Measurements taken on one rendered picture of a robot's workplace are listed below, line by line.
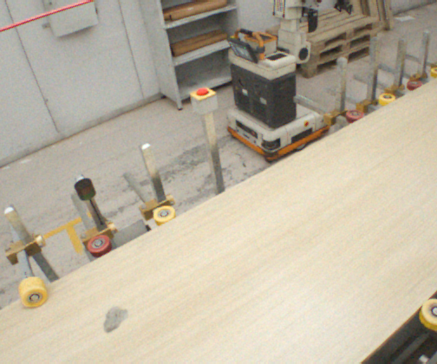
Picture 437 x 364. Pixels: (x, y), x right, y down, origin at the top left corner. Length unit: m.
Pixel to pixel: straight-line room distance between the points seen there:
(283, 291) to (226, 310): 0.17
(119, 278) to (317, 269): 0.60
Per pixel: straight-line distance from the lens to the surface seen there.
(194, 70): 4.46
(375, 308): 1.08
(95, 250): 1.32
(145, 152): 1.33
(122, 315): 1.12
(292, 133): 2.97
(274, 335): 1.01
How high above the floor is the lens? 1.80
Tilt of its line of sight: 39 degrees down
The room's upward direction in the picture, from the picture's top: 9 degrees counter-clockwise
